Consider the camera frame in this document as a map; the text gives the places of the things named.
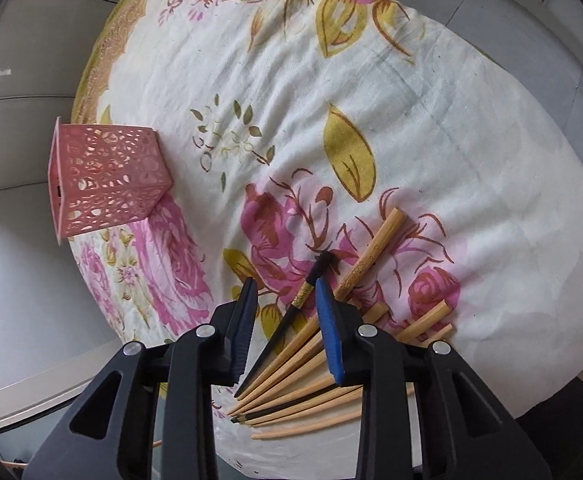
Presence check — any dark chopstick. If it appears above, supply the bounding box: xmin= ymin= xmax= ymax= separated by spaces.
xmin=230 ymin=386 xmax=352 ymax=424

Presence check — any black chopstick gold band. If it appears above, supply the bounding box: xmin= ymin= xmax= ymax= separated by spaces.
xmin=234 ymin=250 xmax=335 ymax=400

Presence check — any pink perforated utensil holder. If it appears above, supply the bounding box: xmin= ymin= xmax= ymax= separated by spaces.
xmin=48 ymin=120 xmax=173 ymax=242

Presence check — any floral white cloth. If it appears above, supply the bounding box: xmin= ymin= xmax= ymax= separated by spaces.
xmin=69 ymin=0 xmax=583 ymax=476

